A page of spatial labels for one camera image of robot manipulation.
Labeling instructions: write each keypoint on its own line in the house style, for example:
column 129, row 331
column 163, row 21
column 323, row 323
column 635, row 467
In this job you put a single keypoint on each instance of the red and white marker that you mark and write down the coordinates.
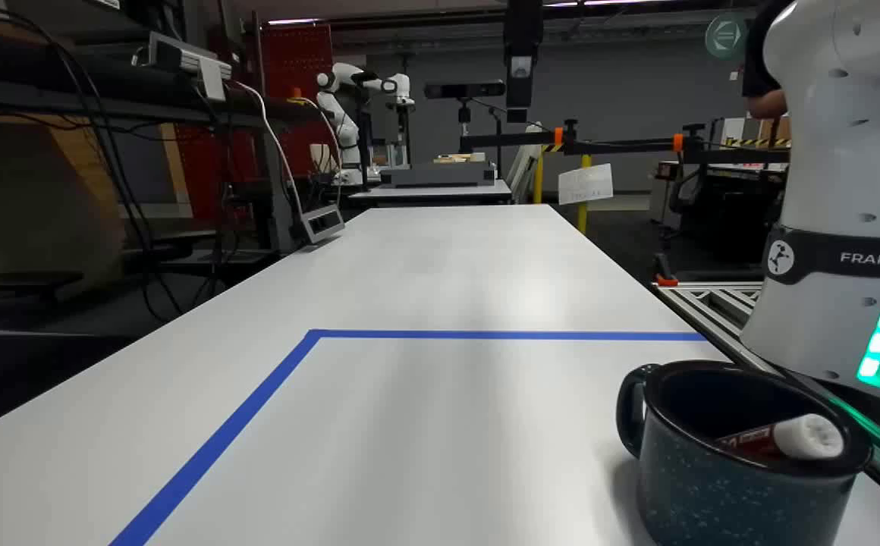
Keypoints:
column 808, row 437

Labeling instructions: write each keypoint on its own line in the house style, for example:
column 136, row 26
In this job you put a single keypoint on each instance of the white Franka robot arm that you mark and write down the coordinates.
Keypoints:
column 845, row 152

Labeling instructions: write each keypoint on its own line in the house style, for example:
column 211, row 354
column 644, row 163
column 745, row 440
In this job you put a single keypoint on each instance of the small white robot arm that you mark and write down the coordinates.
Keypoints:
column 344, row 121

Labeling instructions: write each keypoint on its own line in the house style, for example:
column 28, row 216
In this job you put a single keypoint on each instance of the dark blue speckled mug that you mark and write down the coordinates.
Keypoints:
column 723, row 496

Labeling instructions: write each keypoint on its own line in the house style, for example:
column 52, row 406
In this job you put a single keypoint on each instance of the grey work table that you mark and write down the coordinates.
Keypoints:
column 428, row 188

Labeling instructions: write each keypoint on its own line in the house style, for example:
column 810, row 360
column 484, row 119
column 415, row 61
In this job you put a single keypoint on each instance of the grey box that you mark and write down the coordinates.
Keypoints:
column 319, row 221

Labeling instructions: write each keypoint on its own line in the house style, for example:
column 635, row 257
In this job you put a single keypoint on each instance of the white paper sign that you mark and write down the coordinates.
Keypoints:
column 587, row 182

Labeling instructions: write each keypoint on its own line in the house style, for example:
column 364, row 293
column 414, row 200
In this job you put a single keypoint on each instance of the blue tape line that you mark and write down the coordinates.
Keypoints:
column 258, row 399

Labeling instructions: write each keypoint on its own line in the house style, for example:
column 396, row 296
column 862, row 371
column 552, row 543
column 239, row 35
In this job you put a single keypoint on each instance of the small orange clamp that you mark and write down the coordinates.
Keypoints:
column 666, row 280

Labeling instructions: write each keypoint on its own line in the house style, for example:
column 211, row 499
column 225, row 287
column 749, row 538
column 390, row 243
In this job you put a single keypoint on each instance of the black hanging column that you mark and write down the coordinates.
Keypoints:
column 524, row 50

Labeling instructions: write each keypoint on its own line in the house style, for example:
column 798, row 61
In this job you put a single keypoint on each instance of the red cabinet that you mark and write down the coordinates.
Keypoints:
column 293, row 61

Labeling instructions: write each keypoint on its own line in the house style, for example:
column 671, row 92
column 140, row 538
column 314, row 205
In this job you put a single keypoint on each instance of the white power strip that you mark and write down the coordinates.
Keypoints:
column 187, row 57

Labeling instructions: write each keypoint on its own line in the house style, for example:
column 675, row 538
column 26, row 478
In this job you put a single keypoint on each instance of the round green sign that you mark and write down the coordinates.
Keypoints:
column 725, row 35

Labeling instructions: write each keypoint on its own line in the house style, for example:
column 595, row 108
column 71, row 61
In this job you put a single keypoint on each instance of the person in dark shirt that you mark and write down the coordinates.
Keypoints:
column 760, row 61

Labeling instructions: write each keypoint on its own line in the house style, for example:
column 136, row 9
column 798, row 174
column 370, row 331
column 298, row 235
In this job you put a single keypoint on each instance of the tan wooden board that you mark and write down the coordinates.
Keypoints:
column 26, row 192

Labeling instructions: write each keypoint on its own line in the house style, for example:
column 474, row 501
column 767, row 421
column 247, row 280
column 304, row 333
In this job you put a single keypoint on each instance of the dark metal shelf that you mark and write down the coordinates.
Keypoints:
column 35, row 92

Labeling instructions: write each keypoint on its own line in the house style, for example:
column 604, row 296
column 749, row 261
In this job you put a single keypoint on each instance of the yellow post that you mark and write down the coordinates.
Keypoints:
column 583, row 216
column 539, row 182

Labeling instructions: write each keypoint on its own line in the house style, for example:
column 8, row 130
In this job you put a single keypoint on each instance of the black camera on stand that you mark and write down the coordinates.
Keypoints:
column 464, row 90

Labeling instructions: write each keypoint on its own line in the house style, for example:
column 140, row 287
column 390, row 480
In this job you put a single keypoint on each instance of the aluminium rail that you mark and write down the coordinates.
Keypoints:
column 701, row 305

